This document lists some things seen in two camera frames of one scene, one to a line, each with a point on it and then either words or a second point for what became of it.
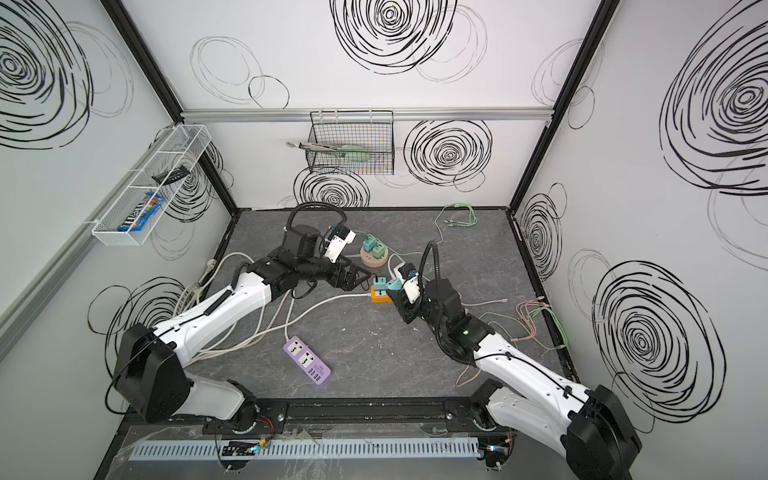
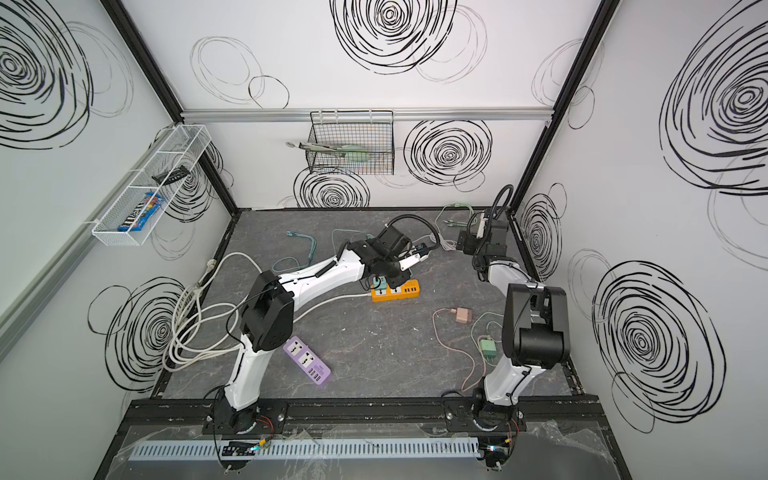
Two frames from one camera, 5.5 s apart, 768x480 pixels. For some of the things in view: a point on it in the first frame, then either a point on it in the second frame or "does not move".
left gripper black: [346, 275] to [389, 264]
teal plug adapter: [380, 285] does not move
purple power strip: [310, 363] does not move
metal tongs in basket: [339, 149] does not move
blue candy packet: [144, 216] does not move
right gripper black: [397, 301] to [470, 243]
